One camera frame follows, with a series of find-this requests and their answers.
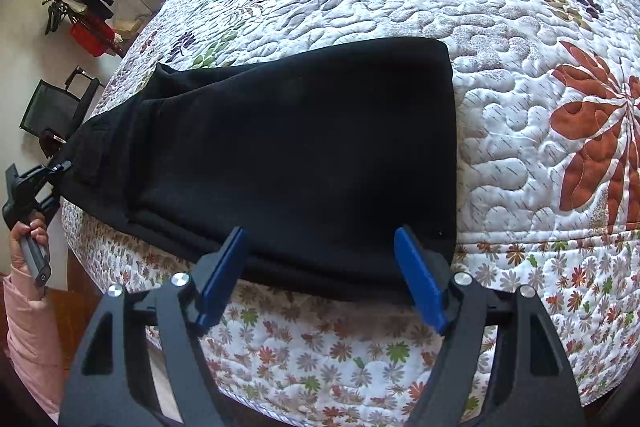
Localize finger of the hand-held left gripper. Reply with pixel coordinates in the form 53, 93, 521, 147
22, 159, 74, 188
31, 193, 62, 220

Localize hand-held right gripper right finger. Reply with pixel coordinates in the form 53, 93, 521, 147
394, 226, 586, 427

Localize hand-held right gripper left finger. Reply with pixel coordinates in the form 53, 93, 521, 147
60, 227, 249, 427

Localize black pants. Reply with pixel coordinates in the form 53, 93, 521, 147
59, 36, 459, 304

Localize person's left forearm pink sleeve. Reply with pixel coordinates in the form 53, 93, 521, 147
2, 264, 68, 415

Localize person's left hand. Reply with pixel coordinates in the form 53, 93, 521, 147
9, 219, 51, 280

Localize black mesh chair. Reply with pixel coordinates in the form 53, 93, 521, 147
20, 66, 104, 142

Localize red bag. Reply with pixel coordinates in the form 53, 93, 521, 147
70, 19, 119, 56

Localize wooden coat rack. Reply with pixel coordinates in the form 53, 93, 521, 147
27, 0, 126, 58

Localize floral quilted bedspread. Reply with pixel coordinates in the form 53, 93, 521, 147
60, 0, 640, 414

